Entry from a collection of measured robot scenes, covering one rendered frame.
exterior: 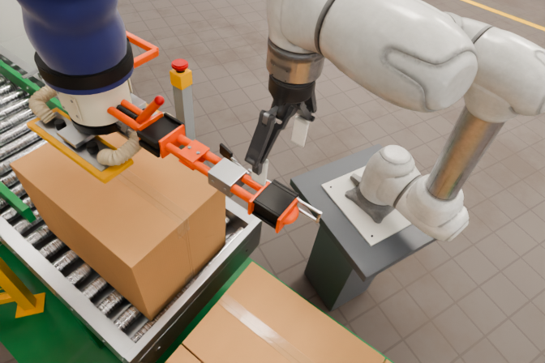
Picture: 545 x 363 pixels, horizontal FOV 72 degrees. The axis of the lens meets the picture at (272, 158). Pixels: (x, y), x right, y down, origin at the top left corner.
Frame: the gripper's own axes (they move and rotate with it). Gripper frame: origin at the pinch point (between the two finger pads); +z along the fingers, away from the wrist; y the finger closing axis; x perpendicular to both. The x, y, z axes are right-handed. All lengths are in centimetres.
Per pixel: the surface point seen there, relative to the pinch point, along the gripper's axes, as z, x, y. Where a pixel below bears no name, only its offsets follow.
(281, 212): 11.8, 4.0, 2.9
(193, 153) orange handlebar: 12.7, -22.6, 1.7
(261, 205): 11.8, -0.4, 4.0
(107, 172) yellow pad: 25, -43, 13
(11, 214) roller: 87, -107, 28
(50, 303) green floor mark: 141, -94, 38
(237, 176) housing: 12.6, -10.0, 0.5
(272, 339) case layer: 87, 9, 1
